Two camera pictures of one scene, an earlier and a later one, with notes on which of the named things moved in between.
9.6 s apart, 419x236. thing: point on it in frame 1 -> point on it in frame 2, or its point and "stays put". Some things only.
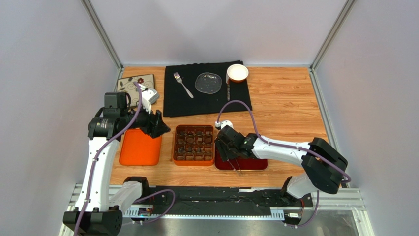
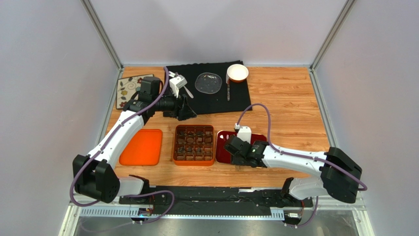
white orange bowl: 237,73 stays put
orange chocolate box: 194,145 stays put
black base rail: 218,200 stays put
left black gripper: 154,129 -> 186,113
